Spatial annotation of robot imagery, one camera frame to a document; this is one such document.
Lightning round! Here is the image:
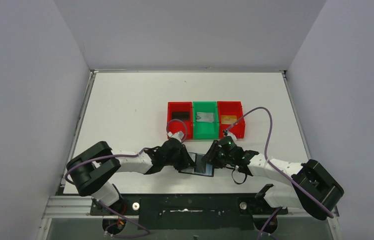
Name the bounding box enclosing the gold card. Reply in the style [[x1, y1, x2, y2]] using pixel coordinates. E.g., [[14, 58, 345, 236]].
[[220, 115, 238, 125]]

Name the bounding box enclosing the silver card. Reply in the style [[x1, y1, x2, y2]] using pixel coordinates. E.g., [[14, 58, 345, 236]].
[[196, 112, 215, 123]]

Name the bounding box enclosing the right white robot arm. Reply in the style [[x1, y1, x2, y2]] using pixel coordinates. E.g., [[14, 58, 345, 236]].
[[203, 136, 345, 220]]

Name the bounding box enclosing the black card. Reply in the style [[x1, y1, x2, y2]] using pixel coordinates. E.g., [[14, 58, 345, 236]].
[[171, 111, 190, 121]]

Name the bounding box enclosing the aluminium frame rail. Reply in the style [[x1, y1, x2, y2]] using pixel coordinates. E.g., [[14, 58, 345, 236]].
[[36, 195, 344, 240]]

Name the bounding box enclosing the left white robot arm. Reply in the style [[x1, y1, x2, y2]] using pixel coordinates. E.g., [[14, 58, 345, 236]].
[[64, 137, 196, 207]]

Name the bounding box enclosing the dark card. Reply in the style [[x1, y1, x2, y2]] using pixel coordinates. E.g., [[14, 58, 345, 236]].
[[194, 154, 207, 175]]

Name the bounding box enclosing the green bin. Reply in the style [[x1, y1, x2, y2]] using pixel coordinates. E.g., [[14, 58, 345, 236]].
[[193, 101, 219, 140]]

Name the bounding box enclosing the black leather card holder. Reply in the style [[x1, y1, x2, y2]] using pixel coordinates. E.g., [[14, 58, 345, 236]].
[[179, 152, 214, 177]]

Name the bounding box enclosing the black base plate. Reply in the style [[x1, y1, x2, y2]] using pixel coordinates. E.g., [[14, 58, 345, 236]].
[[89, 183, 288, 233]]

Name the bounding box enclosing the red bin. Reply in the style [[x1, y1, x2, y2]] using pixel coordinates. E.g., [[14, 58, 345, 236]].
[[167, 101, 193, 140], [217, 101, 246, 139]]

